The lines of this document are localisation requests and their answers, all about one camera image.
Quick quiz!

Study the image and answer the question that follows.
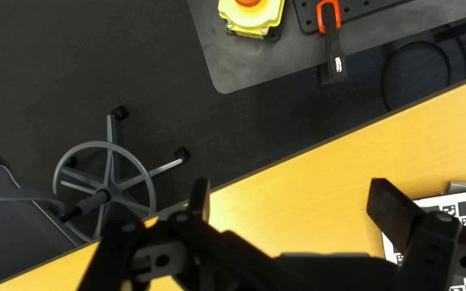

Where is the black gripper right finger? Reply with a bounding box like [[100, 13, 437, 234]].
[[365, 178, 466, 291]]

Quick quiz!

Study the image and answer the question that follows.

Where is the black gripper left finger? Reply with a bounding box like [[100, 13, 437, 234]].
[[76, 176, 310, 291]]

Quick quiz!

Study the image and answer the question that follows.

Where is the grey floor mat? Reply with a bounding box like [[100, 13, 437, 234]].
[[186, 0, 466, 95]]

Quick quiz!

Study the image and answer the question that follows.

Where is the orange black bar clamp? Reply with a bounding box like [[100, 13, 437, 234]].
[[312, 0, 351, 87]]

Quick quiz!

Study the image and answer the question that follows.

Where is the black perforated plate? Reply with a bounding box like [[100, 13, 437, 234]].
[[291, 0, 416, 35]]

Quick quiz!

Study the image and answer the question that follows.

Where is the yellow emergency stop button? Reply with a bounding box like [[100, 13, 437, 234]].
[[215, 0, 288, 40]]

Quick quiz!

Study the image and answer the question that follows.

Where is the grey chair with foot ring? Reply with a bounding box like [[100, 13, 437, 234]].
[[0, 103, 194, 265]]

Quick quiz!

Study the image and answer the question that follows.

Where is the black floor cable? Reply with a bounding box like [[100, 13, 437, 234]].
[[380, 39, 466, 111]]

